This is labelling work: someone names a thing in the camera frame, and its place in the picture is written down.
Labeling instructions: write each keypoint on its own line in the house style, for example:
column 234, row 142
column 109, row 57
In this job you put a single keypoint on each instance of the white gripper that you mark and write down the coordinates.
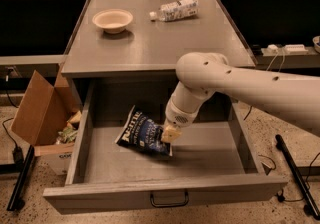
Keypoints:
column 176, row 116

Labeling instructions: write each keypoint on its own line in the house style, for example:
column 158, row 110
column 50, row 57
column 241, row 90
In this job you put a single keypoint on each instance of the blue chip bag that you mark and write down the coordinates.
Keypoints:
column 142, row 133

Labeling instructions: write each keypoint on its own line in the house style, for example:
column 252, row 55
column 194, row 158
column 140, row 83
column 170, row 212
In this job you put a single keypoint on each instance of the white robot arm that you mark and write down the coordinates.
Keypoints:
column 289, row 97

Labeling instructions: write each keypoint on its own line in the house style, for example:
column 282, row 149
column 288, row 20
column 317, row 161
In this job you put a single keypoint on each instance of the open grey drawer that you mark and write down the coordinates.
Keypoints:
column 214, row 159

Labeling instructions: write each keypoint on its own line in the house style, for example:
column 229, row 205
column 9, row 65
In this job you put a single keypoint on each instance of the grey cabinet counter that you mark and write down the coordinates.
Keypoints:
column 151, row 46

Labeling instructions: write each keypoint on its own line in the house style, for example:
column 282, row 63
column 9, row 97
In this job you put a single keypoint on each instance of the brown cardboard box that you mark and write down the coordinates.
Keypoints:
column 48, row 118

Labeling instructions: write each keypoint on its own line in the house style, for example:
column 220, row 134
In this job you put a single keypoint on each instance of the white paper bowl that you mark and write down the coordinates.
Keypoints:
column 112, row 21

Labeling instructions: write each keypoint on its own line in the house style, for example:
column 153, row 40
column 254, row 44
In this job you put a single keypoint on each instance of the plastic water bottle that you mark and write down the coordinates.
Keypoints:
column 175, row 11

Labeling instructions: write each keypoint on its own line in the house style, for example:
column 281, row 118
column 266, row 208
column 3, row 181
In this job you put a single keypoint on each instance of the white power strip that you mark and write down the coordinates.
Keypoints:
column 291, row 49

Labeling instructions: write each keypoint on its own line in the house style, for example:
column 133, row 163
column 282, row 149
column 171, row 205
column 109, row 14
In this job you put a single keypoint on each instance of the black drawer handle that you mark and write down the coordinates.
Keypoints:
column 169, row 199

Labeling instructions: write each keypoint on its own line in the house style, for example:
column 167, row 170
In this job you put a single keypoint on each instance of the black right floor rail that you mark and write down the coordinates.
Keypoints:
column 310, row 207

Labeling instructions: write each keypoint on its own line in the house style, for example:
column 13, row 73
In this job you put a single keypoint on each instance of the black floor rail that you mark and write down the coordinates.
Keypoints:
column 16, row 202
column 310, row 207

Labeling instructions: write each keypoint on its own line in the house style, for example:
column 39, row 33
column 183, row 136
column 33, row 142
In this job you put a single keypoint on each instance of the black left floor rail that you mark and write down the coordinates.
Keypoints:
column 16, row 202

